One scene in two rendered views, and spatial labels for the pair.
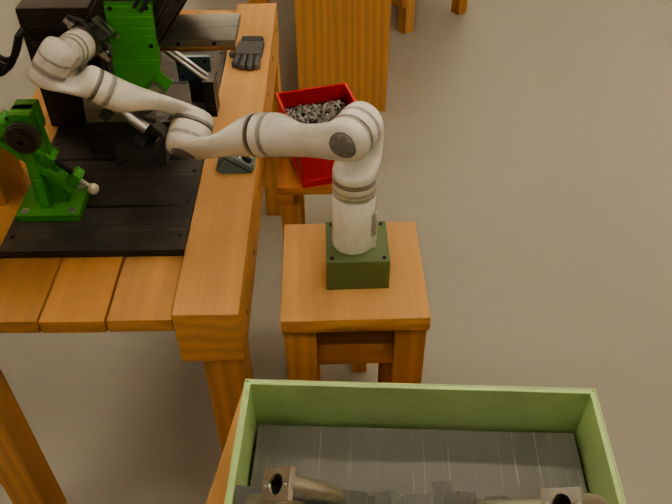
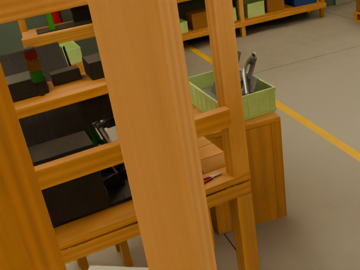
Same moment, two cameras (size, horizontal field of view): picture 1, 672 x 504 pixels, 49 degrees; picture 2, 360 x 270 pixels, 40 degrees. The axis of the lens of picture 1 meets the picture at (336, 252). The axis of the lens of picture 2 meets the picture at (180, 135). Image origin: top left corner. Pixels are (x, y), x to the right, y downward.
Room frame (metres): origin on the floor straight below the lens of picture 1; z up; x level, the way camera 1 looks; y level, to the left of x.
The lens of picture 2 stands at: (2.05, 2.79, 2.16)
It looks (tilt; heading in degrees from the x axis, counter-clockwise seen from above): 25 degrees down; 250
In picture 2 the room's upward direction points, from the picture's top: 9 degrees counter-clockwise
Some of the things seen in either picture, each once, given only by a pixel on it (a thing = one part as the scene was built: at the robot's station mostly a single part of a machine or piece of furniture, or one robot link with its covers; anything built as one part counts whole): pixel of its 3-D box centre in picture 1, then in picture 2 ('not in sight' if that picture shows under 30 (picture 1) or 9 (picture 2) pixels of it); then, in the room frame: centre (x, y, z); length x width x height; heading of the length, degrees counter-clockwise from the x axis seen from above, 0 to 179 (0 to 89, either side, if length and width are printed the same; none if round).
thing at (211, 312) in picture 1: (240, 139); not in sight; (1.78, 0.27, 0.82); 1.50 x 0.14 x 0.15; 0
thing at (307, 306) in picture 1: (352, 273); not in sight; (1.21, -0.04, 0.83); 0.32 x 0.32 x 0.04; 1
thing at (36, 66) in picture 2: not in sight; (33, 64); (1.90, 0.85, 1.67); 0.05 x 0.05 x 0.05
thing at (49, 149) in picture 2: (83, 44); (66, 178); (1.89, 0.69, 1.07); 0.30 x 0.18 x 0.34; 0
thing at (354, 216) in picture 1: (353, 210); not in sight; (1.21, -0.04, 1.02); 0.09 x 0.09 x 0.17; 10
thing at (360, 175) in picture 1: (355, 147); not in sight; (1.22, -0.04, 1.18); 0.09 x 0.09 x 0.17; 63
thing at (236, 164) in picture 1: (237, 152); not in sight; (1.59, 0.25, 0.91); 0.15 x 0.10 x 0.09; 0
